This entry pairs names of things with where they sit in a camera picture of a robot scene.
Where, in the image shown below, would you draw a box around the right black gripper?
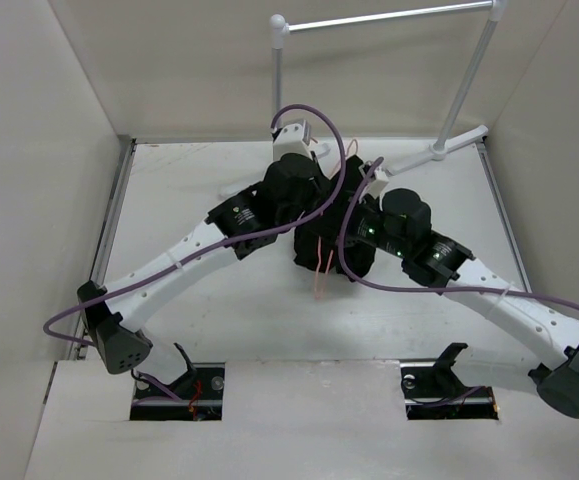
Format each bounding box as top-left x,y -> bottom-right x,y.
306,191 -> 410,259

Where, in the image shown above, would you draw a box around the black trousers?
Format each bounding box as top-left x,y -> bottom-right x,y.
293,155 -> 382,278

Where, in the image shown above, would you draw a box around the pink wire hanger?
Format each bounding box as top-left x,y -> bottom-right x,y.
313,138 -> 359,300

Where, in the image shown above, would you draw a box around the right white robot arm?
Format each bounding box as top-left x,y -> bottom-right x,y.
339,189 -> 579,419

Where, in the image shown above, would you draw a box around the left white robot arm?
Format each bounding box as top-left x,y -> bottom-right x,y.
77,153 -> 331,399

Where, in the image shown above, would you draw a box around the white clothes rack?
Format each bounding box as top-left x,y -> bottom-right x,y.
269,1 -> 508,177

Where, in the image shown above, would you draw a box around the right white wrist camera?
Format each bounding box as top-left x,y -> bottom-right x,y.
360,162 -> 390,199

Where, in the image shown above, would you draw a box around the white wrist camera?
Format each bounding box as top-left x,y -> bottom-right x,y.
272,119 -> 312,161
360,162 -> 390,199

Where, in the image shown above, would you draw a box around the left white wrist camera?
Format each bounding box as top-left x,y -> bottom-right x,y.
272,119 -> 312,161

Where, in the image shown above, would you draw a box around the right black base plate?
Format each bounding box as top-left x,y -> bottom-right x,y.
401,364 -> 499,421

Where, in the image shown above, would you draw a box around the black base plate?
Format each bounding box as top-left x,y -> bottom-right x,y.
401,364 -> 499,421
129,363 -> 226,422

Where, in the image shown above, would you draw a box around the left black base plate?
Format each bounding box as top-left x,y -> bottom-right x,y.
129,363 -> 226,422

